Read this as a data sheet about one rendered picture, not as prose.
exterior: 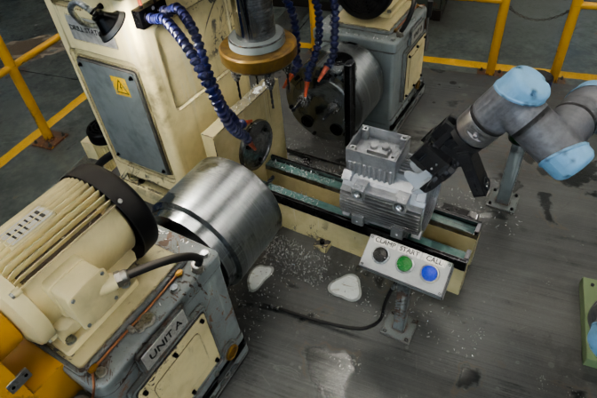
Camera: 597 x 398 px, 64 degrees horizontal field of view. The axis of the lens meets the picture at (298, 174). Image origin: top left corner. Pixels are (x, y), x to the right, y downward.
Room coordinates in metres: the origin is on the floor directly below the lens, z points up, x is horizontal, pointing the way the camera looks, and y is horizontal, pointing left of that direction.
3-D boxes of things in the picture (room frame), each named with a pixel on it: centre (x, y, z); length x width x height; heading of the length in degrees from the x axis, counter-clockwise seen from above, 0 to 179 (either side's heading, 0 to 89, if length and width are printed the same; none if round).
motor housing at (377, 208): (0.83, -0.22, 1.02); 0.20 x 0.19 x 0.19; 57
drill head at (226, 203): (0.70, 0.23, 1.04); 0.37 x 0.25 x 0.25; 146
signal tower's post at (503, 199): (0.94, -0.59, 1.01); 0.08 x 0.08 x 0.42; 56
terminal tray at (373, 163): (0.85, -0.19, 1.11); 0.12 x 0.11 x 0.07; 57
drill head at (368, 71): (1.27, -0.16, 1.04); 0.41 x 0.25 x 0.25; 146
